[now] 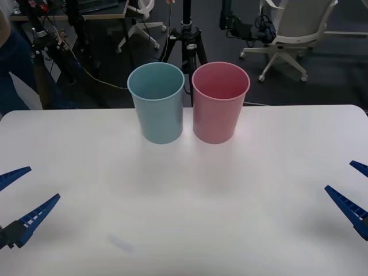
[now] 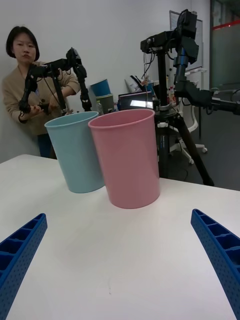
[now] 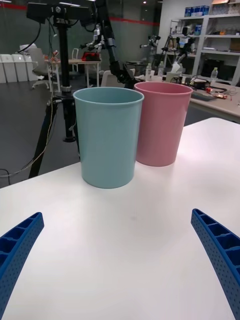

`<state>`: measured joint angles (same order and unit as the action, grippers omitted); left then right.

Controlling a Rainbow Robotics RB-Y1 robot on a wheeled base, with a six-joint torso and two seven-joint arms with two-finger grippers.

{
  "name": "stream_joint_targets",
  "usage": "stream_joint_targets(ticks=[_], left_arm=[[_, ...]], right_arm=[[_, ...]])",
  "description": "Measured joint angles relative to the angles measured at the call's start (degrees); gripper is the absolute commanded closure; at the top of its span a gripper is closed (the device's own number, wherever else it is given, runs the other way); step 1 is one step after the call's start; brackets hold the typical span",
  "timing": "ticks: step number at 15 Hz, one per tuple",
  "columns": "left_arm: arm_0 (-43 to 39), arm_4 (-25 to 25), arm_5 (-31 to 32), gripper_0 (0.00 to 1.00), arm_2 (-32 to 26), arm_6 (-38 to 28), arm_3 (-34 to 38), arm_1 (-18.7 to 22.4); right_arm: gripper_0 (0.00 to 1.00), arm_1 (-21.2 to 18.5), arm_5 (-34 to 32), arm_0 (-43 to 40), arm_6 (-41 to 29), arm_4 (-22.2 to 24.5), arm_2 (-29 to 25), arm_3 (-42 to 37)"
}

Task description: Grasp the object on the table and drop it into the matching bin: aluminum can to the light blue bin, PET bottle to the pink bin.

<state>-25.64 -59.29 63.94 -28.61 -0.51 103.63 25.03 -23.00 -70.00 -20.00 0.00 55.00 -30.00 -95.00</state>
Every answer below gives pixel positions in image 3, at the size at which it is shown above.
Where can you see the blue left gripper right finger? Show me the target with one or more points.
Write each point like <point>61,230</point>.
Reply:
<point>220,252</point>

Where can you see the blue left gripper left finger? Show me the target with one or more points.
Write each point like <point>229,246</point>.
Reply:
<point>20,247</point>

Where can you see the pale blue plastic bin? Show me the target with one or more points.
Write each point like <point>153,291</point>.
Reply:
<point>107,140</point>

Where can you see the pink plastic bin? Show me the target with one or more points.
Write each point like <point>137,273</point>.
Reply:
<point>162,125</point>

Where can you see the long work table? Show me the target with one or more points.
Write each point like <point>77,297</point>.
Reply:
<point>225,105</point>

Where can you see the dark keyboard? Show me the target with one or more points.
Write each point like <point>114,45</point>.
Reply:
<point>203,96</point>

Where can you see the clear plastic bottle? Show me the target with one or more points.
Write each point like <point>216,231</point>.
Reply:
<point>148,72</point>
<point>161,68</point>
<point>214,75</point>

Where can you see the white waste container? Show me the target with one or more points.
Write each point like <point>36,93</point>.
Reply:
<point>20,66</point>
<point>31,67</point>
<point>5,67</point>

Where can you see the white office chair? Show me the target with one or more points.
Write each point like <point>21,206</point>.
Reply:
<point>40,67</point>

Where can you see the black tripod with crossbar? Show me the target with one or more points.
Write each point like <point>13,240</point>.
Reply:
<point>63,62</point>

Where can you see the white plastic chair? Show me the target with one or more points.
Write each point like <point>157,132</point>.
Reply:
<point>107,78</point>

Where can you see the wooden side table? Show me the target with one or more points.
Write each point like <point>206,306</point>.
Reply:
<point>82,62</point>

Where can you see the white humanoid robot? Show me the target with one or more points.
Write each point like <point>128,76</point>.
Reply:
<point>185,41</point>
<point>96,41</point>

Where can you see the white storage shelving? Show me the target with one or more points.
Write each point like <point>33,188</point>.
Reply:
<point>220,37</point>

